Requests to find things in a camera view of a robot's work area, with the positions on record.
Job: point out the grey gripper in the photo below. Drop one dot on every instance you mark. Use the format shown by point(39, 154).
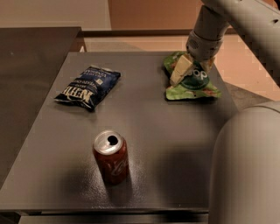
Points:
point(203, 47)

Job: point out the green rice chip bag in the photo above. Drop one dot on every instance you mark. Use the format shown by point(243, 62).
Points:
point(195, 85)

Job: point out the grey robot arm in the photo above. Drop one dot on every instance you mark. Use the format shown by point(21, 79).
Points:
point(245, 173)

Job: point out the blue kettle chip bag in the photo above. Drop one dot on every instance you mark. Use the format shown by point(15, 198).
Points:
point(90, 88)

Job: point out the red coke can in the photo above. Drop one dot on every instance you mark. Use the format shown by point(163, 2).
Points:
point(111, 155)

